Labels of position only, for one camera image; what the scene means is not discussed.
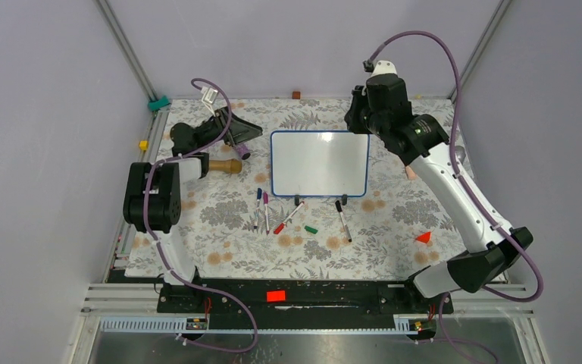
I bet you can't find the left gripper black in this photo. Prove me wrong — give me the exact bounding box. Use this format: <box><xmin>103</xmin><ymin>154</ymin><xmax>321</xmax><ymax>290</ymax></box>
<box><xmin>194</xmin><ymin>106</ymin><xmax>261</xmax><ymax>149</ymax></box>

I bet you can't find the blue framed whiteboard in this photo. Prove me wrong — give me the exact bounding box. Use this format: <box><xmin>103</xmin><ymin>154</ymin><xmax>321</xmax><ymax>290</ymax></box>
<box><xmin>270</xmin><ymin>130</ymin><xmax>370</xmax><ymax>197</ymax></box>

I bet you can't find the green marker cap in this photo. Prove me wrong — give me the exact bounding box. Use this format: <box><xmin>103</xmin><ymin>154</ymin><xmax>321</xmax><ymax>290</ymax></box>
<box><xmin>304</xmin><ymin>225</ymin><xmax>318</xmax><ymax>234</ymax></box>

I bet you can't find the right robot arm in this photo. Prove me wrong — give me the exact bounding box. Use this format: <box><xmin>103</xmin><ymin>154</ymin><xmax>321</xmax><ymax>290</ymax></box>
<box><xmin>344</xmin><ymin>74</ymin><xmax>533</xmax><ymax>312</ymax></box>

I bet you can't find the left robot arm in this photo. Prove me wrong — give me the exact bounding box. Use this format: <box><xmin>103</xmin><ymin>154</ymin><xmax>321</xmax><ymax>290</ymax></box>
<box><xmin>122</xmin><ymin>106</ymin><xmax>263</xmax><ymax>241</ymax></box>

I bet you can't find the blue whiteboard marker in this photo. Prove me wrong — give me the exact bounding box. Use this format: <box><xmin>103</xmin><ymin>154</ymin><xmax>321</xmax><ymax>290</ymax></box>
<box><xmin>252</xmin><ymin>188</ymin><xmax>263</xmax><ymax>231</ymax></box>

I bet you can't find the purple whiteboard marker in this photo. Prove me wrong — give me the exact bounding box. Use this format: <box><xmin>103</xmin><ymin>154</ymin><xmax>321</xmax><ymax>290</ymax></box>
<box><xmin>263</xmin><ymin>192</ymin><xmax>271</xmax><ymax>235</ymax></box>

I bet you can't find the red whiteboard marker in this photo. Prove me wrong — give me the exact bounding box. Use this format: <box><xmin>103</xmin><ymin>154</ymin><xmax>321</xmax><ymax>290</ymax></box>
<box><xmin>274</xmin><ymin>201</ymin><xmax>305</xmax><ymax>235</ymax></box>

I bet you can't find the black whiteboard marker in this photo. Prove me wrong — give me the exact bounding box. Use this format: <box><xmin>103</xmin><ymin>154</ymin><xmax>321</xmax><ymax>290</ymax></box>
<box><xmin>335</xmin><ymin>200</ymin><xmax>352</xmax><ymax>243</ymax></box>

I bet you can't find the purple glitter toy microphone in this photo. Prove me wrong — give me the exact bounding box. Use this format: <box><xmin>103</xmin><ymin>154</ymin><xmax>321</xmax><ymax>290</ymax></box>
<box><xmin>230</xmin><ymin>143</ymin><xmax>252</xmax><ymax>160</ymax></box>

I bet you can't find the tan toy microphone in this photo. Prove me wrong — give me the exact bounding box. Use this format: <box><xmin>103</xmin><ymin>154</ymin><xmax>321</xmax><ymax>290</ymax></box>
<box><xmin>208</xmin><ymin>158</ymin><xmax>243</xmax><ymax>174</ymax></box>

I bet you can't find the pink toy microphone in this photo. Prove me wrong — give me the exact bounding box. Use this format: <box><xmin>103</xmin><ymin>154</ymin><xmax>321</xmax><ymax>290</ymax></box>
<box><xmin>405</xmin><ymin>166</ymin><xmax>418</xmax><ymax>180</ymax></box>

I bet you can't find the silver toy microphone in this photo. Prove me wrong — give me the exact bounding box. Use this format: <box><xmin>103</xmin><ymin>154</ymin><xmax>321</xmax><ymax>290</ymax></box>
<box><xmin>455</xmin><ymin>145</ymin><xmax>467</xmax><ymax>165</ymax></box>

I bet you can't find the teal corner block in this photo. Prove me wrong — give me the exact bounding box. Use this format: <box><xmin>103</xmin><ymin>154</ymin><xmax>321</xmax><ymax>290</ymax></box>
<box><xmin>148</xmin><ymin>96</ymin><xmax>171</xmax><ymax>112</ymax></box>

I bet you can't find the yellow cube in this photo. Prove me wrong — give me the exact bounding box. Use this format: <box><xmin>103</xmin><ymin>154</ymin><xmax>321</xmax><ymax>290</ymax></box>
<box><xmin>139</xmin><ymin>140</ymin><xmax>149</xmax><ymax>151</ymax></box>

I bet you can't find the red triangular block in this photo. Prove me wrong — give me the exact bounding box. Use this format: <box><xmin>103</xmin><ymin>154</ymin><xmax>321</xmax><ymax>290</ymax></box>
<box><xmin>415</xmin><ymin>231</ymin><xmax>431</xmax><ymax>244</ymax></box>

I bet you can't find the red tape label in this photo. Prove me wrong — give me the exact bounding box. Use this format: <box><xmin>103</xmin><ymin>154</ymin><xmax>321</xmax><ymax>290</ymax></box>
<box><xmin>265</xmin><ymin>290</ymin><xmax>286</xmax><ymax>303</ymax></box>

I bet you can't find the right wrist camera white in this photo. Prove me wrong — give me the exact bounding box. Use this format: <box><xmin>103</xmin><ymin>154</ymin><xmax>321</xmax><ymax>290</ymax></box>
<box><xmin>368</xmin><ymin>60</ymin><xmax>397</xmax><ymax>78</ymax></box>

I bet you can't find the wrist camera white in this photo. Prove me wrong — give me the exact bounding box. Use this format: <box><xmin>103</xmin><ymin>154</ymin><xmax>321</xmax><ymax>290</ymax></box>
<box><xmin>368</xmin><ymin>60</ymin><xmax>397</xmax><ymax>78</ymax></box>
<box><xmin>200</xmin><ymin>86</ymin><xmax>219</xmax><ymax>117</ymax></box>

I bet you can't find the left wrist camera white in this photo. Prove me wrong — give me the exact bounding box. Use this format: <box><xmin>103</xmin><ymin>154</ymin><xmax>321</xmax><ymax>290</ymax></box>
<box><xmin>200</xmin><ymin>86</ymin><xmax>219</xmax><ymax>117</ymax></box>

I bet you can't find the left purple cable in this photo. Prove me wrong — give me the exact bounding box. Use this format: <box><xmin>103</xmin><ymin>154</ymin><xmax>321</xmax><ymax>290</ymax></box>
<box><xmin>141</xmin><ymin>77</ymin><xmax>259</xmax><ymax>354</ymax></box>

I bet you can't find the purple cable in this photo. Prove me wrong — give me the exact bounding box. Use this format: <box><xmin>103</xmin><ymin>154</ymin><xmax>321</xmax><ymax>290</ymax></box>
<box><xmin>361</xmin><ymin>30</ymin><xmax>546</xmax><ymax>364</ymax></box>
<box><xmin>141</xmin><ymin>77</ymin><xmax>259</xmax><ymax>354</ymax></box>

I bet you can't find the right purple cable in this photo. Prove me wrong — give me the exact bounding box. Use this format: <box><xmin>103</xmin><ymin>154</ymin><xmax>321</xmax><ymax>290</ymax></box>
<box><xmin>361</xmin><ymin>30</ymin><xmax>546</xmax><ymax>364</ymax></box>

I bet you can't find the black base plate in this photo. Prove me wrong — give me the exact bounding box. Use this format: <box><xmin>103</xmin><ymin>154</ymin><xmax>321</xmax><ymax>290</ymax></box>
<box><xmin>157</xmin><ymin>278</ymin><xmax>453</xmax><ymax>330</ymax></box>

